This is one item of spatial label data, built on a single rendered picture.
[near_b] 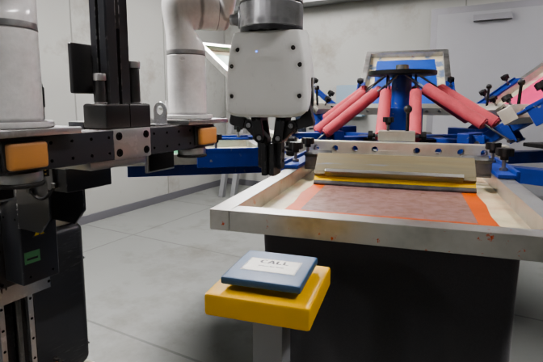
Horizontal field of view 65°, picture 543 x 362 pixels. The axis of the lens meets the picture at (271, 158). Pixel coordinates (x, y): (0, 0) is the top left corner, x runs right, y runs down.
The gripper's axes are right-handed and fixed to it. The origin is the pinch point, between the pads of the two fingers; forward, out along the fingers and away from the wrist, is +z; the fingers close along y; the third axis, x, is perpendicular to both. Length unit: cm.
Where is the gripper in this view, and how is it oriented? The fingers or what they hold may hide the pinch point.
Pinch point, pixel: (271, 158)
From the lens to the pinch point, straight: 52.8
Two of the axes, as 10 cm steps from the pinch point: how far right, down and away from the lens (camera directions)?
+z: 0.0, 9.9, 1.3
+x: 3.1, -1.3, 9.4
